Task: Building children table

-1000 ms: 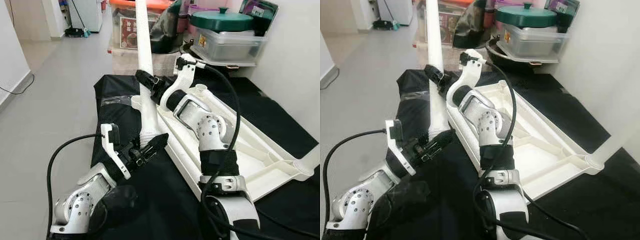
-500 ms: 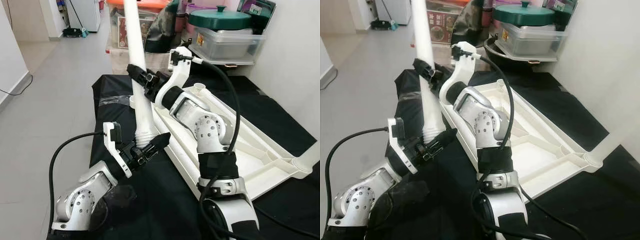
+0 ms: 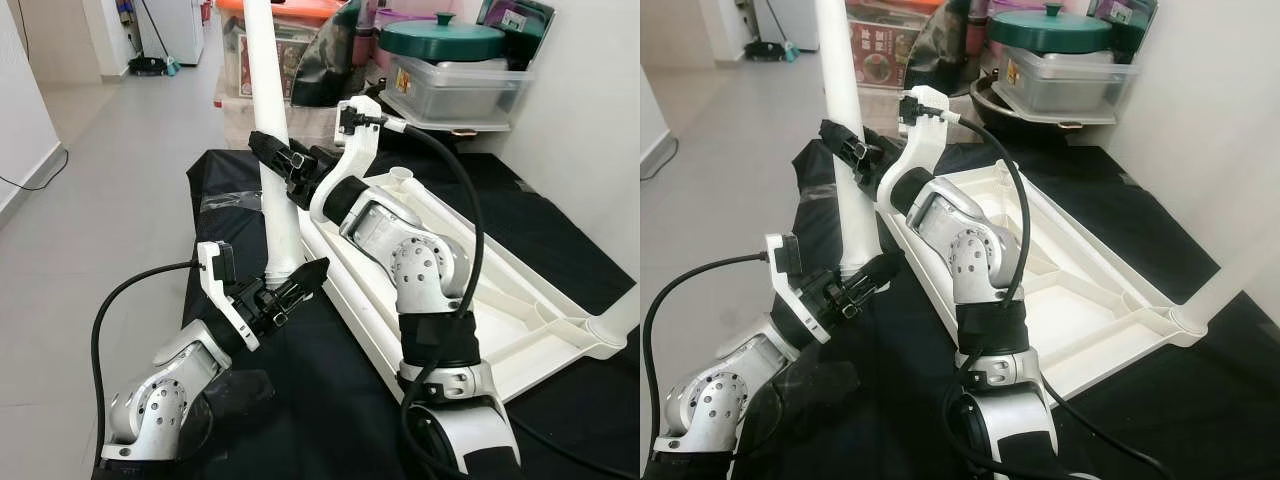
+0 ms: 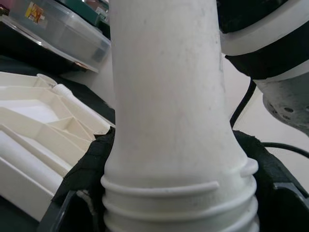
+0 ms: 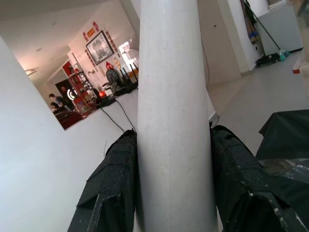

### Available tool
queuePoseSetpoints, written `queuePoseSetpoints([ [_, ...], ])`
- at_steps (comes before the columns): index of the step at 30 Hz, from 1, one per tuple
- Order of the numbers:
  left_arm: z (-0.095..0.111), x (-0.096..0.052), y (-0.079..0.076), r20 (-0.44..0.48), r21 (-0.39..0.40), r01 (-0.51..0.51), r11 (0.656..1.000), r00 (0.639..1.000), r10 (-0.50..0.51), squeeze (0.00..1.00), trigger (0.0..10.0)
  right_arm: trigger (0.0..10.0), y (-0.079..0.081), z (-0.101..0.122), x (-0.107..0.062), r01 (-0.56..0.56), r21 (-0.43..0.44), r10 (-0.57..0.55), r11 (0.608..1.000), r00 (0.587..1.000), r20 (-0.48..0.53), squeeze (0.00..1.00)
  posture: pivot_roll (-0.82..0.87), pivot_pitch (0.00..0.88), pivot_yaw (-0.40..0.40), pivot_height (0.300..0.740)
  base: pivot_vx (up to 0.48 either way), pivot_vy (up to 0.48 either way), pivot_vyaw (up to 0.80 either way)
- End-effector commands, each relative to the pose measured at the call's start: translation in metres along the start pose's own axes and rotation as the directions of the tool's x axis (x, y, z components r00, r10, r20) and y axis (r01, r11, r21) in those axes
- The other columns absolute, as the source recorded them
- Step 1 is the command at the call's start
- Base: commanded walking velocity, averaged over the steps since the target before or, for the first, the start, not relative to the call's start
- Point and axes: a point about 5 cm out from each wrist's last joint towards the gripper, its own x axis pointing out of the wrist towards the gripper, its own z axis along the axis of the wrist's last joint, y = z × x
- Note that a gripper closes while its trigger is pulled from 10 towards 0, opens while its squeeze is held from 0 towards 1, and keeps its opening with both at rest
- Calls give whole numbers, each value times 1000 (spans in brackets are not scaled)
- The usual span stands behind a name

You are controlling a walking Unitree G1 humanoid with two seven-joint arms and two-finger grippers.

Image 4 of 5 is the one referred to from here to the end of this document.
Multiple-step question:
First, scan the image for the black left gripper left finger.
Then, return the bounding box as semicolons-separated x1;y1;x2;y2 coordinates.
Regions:
40;126;116;232

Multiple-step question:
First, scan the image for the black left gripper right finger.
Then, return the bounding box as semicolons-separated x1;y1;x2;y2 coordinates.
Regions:
233;130;309;232

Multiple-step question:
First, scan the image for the white plastic table leg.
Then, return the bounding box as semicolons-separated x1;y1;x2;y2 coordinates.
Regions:
100;0;259;232
54;83;116;126
0;130;65;194

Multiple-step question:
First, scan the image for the cream plastic children table top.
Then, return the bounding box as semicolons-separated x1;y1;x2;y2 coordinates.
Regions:
0;71;115;222

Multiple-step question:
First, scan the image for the black tablecloth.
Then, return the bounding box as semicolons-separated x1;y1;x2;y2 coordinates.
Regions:
0;55;116;232

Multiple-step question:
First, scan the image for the clear plastic storage box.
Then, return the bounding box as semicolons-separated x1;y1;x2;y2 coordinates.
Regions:
8;0;112;73

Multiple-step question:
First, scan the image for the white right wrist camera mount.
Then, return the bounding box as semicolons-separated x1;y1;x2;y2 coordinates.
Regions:
221;19;309;56

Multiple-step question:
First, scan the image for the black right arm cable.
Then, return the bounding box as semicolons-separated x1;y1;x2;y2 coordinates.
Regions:
229;79;309;157

